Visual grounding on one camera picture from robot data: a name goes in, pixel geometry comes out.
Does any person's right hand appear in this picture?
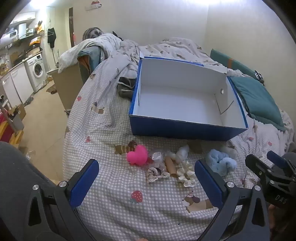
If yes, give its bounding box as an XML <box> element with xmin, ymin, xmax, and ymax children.
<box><xmin>268</xmin><ymin>204</ymin><xmax>279</xmax><ymax>233</ymax></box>

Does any blue cardboard box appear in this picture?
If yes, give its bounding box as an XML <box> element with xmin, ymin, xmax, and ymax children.
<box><xmin>129</xmin><ymin>51</ymin><xmax>249</xmax><ymax>142</ymax></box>

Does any brown cardboard board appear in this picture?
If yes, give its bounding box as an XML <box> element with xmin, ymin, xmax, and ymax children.
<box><xmin>53</xmin><ymin>64</ymin><xmax>85</xmax><ymax>112</ymax></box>

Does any grey patterned pillow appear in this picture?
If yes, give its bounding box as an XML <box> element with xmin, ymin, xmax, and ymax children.
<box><xmin>83</xmin><ymin>27</ymin><xmax>104</xmax><ymax>40</ymax></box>

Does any white kitchen cabinet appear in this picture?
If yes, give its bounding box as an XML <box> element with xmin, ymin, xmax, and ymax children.
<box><xmin>0</xmin><ymin>62</ymin><xmax>35</xmax><ymax>109</ymax></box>

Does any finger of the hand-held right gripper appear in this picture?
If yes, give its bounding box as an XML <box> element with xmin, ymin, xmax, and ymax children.
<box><xmin>266</xmin><ymin>151</ymin><xmax>293</xmax><ymax>173</ymax></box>
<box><xmin>245</xmin><ymin>154</ymin><xmax>273</xmax><ymax>183</ymax></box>

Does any brown cardboard tube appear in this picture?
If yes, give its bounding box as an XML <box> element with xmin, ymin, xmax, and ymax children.
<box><xmin>164</xmin><ymin>156</ymin><xmax>178</xmax><ymax>178</ymax></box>

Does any teal cushion with orange stripe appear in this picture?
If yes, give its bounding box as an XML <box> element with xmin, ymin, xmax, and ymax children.
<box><xmin>210</xmin><ymin>49</ymin><xmax>257</xmax><ymax>80</ymax></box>

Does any teal pillow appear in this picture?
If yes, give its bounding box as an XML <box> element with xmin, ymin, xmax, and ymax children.
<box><xmin>229</xmin><ymin>75</ymin><xmax>287</xmax><ymax>132</ymax></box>

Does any pink heart toy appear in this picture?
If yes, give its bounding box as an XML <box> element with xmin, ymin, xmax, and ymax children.
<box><xmin>127</xmin><ymin>145</ymin><xmax>148</xmax><ymax>166</ymax></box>

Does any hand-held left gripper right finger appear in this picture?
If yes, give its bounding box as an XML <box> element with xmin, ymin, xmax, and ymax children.
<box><xmin>194</xmin><ymin>159</ymin><xmax>271</xmax><ymax>241</ymax></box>

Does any white water heater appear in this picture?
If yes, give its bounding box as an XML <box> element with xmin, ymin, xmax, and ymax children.
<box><xmin>18</xmin><ymin>23</ymin><xmax>27</xmax><ymax>39</ymax></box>

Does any blue fluffy scrunchie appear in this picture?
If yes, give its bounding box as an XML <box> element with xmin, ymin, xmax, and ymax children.
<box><xmin>206</xmin><ymin>149</ymin><xmax>237</xmax><ymax>174</ymax></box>

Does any teal and orange blanket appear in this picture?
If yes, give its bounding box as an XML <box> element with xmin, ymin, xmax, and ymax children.
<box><xmin>77</xmin><ymin>45</ymin><xmax>103</xmax><ymax>78</ymax></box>

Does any grey box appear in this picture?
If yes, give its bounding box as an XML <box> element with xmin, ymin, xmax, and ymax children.
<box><xmin>9</xmin><ymin>113</ymin><xmax>25</xmax><ymax>131</ymax></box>

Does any small black object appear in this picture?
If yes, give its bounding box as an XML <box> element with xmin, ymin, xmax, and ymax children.
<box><xmin>254</xmin><ymin>70</ymin><xmax>265</xmax><ymax>85</ymax></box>

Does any black hanging garment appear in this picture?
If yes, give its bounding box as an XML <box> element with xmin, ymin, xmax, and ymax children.
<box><xmin>47</xmin><ymin>28</ymin><xmax>57</xmax><ymax>48</ymax></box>

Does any white printed duvet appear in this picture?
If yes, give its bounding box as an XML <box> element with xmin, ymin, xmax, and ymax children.
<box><xmin>58</xmin><ymin>32</ymin><xmax>228</xmax><ymax>75</ymax></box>

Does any white washing machine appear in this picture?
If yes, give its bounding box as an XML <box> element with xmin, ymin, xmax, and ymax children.
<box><xmin>24</xmin><ymin>53</ymin><xmax>48</xmax><ymax>93</ymax></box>

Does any beige scrunchie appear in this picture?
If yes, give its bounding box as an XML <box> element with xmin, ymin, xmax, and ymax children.
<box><xmin>146</xmin><ymin>166</ymin><xmax>163</xmax><ymax>184</ymax></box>

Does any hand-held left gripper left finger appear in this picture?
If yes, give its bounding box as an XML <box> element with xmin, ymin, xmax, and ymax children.
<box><xmin>28</xmin><ymin>159</ymin><xmax>100</xmax><ymax>241</ymax></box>

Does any wall sign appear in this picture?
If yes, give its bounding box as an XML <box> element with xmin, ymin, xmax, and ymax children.
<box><xmin>84</xmin><ymin>1</ymin><xmax>102</xmax><ymax>11</ymax></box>

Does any white fluffy wad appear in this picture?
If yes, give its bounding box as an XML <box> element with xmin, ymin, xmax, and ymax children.
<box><xmin>221</xmin><ymin>145</ymin><xmax>236</xmax><ymax>160</ymax></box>

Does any checked bed sheet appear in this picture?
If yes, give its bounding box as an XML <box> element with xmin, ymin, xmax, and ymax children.
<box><xmin>62</xmin><ymin>37</ymin><xmax>294</xmax><ymax>241</ymax></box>

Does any dark olive garment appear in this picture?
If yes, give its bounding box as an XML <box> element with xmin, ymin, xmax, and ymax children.
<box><xmin>117</xmin><ymin>76</ymin><xmax>137</xmax><ymax>99</ymax></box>

